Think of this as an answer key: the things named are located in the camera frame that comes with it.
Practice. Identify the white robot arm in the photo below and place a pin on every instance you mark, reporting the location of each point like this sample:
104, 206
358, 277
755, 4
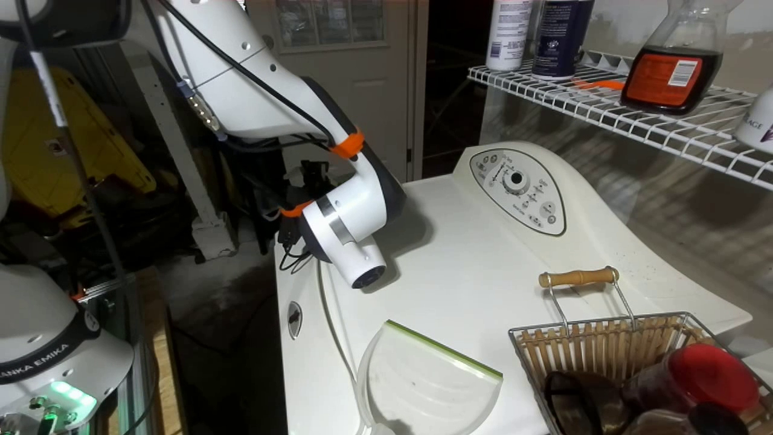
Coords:
243, 98

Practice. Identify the yellow plastic object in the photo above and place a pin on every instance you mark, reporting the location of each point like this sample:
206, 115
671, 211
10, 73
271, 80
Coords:
104, 154

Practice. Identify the wooden board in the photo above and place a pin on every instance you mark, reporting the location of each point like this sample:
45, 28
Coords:
167, 387

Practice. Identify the white door with window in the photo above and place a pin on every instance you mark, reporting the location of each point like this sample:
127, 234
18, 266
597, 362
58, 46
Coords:
363, 80

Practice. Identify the grey metal stand leg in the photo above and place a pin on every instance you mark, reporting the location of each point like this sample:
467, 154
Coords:
210, 234

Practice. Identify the white plastic bottle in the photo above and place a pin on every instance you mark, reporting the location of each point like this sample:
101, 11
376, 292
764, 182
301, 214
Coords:
509, 38

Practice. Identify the dark blue bottle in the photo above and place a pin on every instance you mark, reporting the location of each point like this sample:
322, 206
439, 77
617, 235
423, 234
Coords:
561, 38

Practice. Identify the jar with red lid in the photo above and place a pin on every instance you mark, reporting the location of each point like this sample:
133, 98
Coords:
709, 376

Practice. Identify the orange flat item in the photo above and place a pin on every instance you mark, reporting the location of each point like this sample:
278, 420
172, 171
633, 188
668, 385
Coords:
602, 84

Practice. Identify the glass jug with orange label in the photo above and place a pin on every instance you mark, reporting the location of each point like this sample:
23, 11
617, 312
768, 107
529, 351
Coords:
672, 77

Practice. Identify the white round container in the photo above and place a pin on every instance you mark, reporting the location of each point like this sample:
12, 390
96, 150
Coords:
760, 121

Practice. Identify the black sunglasses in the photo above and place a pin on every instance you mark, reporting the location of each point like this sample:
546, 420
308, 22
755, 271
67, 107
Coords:
575, 402

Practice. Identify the clear dustpan with green edge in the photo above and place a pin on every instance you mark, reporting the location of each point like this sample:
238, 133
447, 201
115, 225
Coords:
427, 379

